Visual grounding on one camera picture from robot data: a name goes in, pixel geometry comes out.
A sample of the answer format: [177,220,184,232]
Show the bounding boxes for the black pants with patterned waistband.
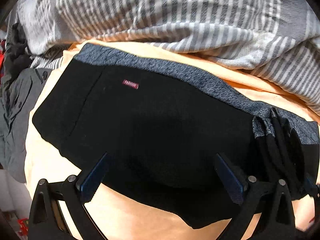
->
[33,43,319,229]

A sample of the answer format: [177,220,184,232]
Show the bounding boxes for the peach bed sheet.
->
[24,40,319,239]

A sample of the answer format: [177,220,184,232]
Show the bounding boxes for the grey button shirt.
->
[1,68,52,183]

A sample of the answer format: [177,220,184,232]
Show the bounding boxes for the black garment pile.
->
[1,23,32,88]

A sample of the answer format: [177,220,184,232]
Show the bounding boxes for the grey white striped blanket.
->
[5,0,319,113]

